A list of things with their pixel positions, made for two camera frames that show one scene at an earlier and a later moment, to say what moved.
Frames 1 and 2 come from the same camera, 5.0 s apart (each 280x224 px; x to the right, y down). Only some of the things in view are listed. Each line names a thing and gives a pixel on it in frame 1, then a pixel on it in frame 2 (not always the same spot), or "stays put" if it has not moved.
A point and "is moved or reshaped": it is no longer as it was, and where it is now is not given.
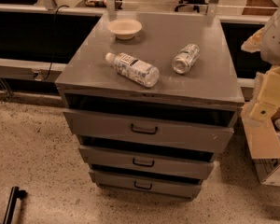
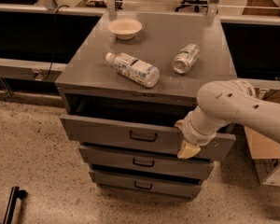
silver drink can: x=185 y=58 stays put
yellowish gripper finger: x=254 y=43 → x=199 y=128
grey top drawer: x=132 y=129 is moved or reshaped
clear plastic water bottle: x=133 y=69 stays put
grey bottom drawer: x=153 y=186 stays put
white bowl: x=124 y=29 stays put
